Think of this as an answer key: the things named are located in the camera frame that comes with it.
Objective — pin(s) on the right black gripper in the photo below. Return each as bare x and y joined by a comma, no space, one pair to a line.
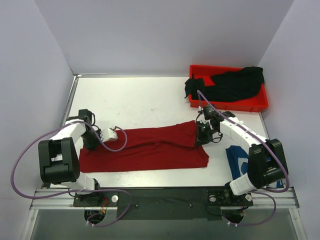
200,136

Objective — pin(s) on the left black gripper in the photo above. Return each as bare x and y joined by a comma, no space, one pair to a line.
91,142

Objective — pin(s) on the red t shirt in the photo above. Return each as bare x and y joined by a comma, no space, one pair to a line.
145,149

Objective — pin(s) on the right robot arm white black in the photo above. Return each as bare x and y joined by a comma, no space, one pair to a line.
244,137

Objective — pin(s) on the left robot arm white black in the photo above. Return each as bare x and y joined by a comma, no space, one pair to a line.
59,162

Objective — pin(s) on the blue folded t shirt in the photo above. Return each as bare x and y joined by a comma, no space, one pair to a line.
236,160

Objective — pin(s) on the black t shirt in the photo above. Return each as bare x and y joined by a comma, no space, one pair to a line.
230,86

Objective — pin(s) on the red plastic bin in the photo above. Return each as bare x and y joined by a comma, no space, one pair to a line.
254,104

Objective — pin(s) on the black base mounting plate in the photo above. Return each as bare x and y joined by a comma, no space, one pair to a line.
169,203

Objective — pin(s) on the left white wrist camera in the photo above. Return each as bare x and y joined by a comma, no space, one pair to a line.
108,134

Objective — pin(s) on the aluminium frame rail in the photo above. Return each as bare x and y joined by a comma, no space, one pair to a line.
280,196

